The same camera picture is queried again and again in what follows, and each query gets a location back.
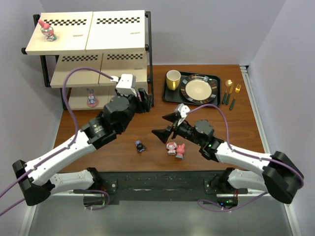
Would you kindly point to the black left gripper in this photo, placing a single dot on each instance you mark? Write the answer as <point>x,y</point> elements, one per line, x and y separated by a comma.
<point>141,101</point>

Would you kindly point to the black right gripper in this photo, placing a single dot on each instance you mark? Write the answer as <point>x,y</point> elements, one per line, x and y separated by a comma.
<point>174,129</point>

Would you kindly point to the pink bunny white bonnet toy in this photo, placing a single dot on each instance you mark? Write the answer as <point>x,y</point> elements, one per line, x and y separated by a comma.
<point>171,148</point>

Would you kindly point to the pink bunny blue skirt toy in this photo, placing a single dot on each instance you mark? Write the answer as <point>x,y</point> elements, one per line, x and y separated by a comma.
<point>180,151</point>

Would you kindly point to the purple bunny with pink bow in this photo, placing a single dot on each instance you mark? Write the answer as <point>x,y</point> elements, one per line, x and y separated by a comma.
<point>92,101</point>

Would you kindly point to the pink bunny green hat toy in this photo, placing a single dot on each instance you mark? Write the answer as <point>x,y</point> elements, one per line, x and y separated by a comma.
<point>47,31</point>

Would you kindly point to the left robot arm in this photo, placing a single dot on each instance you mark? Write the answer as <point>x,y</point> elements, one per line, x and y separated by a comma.
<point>40,178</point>

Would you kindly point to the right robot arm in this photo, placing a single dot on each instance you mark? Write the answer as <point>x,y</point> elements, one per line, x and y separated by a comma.
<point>271,173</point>

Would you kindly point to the beige black three-tier shelf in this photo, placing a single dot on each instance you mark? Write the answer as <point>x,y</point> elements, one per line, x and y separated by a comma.
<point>91,47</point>

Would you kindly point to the black plastic tray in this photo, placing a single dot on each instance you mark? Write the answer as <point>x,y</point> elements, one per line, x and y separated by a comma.
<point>175,95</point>

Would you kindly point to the black imp toy left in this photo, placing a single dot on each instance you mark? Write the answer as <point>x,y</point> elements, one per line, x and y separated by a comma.
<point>140,147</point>

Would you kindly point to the yellow ceramic mug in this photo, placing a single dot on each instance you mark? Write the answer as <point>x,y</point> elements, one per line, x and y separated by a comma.
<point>173,79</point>

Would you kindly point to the striped rim dinner plate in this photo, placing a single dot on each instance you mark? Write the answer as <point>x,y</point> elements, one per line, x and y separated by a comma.
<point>199,89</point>

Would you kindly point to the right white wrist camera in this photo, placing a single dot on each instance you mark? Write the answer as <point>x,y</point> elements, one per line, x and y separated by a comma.
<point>181,113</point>

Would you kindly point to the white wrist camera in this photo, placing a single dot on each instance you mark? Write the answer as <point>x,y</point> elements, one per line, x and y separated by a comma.
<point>125,85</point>
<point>181,113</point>

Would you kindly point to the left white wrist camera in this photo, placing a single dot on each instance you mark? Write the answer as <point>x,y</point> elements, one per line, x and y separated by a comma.
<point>125,85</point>

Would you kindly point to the gold spoon green handle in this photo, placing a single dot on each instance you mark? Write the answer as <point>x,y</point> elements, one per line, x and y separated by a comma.
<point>228,83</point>

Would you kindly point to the gold knife green handle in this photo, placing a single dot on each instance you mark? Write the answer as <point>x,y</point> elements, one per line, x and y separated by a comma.
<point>229,94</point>

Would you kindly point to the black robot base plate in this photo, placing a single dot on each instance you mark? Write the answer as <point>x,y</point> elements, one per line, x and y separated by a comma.
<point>167,186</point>

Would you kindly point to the gold fork green handle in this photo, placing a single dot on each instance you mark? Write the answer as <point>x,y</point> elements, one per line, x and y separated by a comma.
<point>237,90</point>

